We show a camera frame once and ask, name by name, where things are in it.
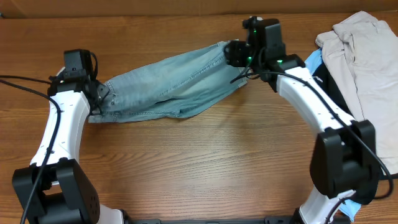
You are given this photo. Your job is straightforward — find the light blue denim shorts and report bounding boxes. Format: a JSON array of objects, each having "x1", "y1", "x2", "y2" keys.
[{"x1": 88, "y1": 41, "x2": 247, "y2": 123}]

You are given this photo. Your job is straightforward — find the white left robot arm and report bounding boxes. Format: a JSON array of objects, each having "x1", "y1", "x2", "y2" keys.
[{"x1": 12, "y1": 67, "x2": 129, "y2": 224}]

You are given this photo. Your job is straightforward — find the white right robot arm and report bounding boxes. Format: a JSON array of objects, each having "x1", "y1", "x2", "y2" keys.
[{"x1": 224, "y1": 40, "x2": 381, "y2": 223}]

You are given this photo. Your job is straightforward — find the beige trousers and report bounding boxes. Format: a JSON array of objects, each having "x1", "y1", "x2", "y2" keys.
[{"x1": 315, "y1": 11, "x2": 397, "y2": 174}]

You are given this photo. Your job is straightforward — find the black garment with white logo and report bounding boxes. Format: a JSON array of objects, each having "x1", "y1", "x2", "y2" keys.
[{"x1": 312, "y1": 63, "x2": 398, "y2": 181}]

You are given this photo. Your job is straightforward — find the light blue t-shirt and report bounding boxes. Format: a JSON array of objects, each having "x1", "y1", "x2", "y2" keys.
[{"x1": 305, "y1": 49, "x2": 361, "y2": 223}]

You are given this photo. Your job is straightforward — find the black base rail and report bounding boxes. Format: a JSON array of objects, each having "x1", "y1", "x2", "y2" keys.
[{"x1": 124, "y1": 216, "x2": 302, "y2": 224}]

